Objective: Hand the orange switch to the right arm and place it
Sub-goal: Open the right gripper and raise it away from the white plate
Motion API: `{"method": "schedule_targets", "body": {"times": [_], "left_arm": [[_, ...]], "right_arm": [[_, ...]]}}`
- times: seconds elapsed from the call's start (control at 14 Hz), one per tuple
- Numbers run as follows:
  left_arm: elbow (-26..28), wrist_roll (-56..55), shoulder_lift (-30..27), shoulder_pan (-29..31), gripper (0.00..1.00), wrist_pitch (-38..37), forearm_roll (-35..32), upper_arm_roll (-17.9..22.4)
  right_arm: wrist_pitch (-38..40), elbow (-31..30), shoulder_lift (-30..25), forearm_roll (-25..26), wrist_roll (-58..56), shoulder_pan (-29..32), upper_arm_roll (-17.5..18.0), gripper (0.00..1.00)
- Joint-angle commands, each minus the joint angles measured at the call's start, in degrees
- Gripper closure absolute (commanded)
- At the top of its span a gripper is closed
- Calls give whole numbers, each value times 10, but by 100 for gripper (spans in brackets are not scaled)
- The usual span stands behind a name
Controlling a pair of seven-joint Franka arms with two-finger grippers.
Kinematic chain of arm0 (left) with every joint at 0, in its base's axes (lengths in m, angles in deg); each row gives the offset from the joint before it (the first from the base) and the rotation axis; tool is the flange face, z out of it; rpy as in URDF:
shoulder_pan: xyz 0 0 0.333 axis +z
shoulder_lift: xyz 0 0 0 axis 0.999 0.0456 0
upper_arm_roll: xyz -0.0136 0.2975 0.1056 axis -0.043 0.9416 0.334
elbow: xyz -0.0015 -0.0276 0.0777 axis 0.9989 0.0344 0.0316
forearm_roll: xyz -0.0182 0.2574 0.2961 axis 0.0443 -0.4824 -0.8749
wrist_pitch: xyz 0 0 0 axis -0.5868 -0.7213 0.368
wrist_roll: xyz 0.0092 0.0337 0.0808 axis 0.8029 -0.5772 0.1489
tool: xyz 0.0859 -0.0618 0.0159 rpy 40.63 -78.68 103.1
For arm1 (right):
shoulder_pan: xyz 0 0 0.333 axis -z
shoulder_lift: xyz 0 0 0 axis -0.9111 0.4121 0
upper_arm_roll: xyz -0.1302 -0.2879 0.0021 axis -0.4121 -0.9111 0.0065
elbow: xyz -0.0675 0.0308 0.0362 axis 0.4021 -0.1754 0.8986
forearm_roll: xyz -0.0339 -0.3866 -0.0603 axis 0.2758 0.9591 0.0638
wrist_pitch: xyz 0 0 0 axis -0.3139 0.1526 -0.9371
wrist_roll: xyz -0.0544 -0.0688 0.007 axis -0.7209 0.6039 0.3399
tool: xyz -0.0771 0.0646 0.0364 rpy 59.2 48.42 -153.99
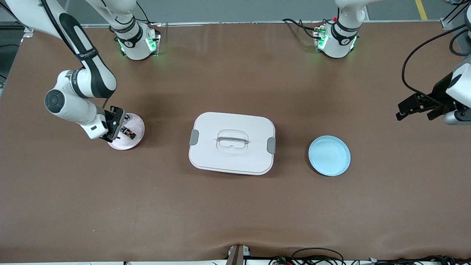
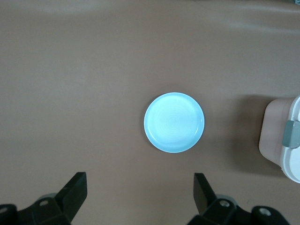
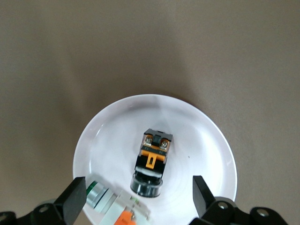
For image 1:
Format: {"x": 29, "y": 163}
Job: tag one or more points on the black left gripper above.
{"x": 440, "y": 90}

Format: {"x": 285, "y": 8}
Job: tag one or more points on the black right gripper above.
{"x": 115, "y": 118}

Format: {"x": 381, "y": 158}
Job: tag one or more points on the orange and black switch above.
{"x": 128, "y": 133}

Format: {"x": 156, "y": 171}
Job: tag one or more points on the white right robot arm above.
{"x": 92, "y": 73}

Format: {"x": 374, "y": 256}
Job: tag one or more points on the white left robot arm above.
{"x": 338, "y": 40}

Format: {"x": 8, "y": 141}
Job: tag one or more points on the pink round plate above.
{"x": 140, "y": 127}

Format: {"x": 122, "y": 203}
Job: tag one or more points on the white lidded storage box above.
{"x": 209, "y": 147}

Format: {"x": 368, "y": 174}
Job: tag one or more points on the light blue round plate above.
{"x": 329, "y": 156}

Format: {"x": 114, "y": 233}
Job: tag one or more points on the metal table clamp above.
{"x": 237, "y": 255}

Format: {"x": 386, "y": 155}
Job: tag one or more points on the aluminium frame post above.
{"x": 450, "y": 18}

